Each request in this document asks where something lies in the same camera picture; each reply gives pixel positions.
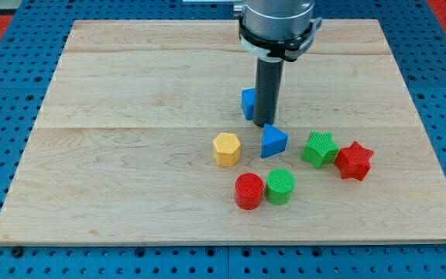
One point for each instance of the yellow hexagon block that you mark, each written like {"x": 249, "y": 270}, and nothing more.
{"x": 226, "y": 149}

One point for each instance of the light wooden board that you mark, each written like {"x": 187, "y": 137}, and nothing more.
{"x": 121, "y": 151}

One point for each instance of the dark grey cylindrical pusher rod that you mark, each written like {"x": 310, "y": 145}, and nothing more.
{"x": 268, "y": 79}

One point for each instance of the green cylinder block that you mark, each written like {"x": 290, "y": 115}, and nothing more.
{"x": 280, "y": 184}

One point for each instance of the blue cube block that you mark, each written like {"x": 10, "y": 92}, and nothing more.
{"x": 247, "y": 102}

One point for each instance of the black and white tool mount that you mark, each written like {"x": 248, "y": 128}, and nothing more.
{"x": 273, "y": 51}

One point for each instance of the red star block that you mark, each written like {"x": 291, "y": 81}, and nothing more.
{"x": 354, "y": 161}

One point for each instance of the green star block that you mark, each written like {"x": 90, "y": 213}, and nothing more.
{"x": 320, "y": 149}

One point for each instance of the blue triangle block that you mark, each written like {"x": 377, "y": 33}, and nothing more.
{"x": 273, "y": 141}

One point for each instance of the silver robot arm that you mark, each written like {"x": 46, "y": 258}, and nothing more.
{"x": 275, "y": 32}

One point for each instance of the red cylinder block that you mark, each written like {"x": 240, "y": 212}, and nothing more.
{"x": 248, "y": 191}

